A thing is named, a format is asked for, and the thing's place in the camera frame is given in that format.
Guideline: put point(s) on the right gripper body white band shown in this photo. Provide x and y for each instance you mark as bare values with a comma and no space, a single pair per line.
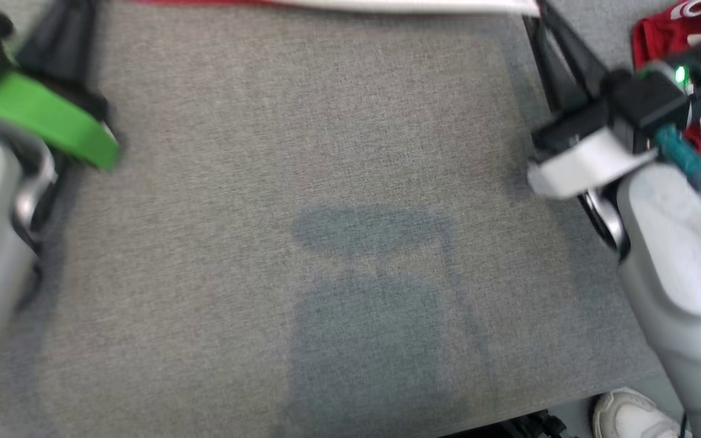
588,161

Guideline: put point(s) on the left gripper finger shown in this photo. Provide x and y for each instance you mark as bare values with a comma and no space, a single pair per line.
46,42
83,48

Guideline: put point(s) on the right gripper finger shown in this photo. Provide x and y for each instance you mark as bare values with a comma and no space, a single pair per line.
582,67
554,79

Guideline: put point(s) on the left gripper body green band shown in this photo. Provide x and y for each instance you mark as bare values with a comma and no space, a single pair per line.
40,118

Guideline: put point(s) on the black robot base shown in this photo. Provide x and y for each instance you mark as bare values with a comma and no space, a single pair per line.
533,427

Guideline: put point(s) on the small red object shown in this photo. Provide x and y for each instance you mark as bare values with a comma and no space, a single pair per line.
655,36

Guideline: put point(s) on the white shoe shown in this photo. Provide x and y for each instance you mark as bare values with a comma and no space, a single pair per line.
630,417

